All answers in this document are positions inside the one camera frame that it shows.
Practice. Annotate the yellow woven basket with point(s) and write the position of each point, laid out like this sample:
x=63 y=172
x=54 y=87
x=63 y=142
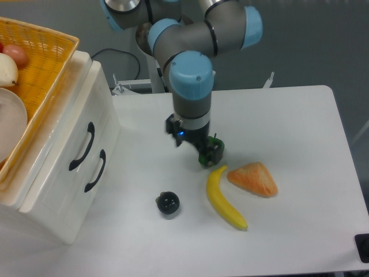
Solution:
x=49 y=52

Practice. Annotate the yellow toy banana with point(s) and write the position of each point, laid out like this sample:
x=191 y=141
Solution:
x=221 y=205

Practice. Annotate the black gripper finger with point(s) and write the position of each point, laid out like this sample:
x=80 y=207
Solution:
x=212 y=153
x=172 y=127

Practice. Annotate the pink toy fruit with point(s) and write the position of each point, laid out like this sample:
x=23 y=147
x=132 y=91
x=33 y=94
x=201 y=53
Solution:
x=17 y=53

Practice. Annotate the black lower drawer handle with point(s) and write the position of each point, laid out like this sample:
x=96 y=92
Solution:
x=98 y=172

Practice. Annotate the black device at edge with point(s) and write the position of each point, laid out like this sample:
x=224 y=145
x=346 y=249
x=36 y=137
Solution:
x=362 y=244

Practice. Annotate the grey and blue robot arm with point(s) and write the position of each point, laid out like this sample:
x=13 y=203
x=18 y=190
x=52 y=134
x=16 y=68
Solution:
x=184 y=54

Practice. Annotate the white table frame bracket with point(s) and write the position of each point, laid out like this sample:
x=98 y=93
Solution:
x=269 y=81

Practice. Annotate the orange toy bread slice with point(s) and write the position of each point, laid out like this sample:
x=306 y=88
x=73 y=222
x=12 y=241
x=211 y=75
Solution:
x=255 y=178

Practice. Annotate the green toy bell pepper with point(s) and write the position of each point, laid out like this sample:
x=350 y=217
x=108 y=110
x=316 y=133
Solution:
x=210 y=138

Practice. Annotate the white drawer cabinet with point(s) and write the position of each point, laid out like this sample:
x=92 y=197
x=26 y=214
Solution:
x=15 y=187

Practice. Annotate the white toy pear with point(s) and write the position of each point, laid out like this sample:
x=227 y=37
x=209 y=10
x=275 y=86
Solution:
x=9 y=71

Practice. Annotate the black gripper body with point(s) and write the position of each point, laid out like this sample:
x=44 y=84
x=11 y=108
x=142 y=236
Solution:
x=193 y=131

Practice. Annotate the white plate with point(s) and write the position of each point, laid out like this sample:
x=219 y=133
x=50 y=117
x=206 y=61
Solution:
x=13 y=122

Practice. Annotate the dark purple toy fruit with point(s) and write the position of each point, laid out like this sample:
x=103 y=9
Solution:
x=167 y=202

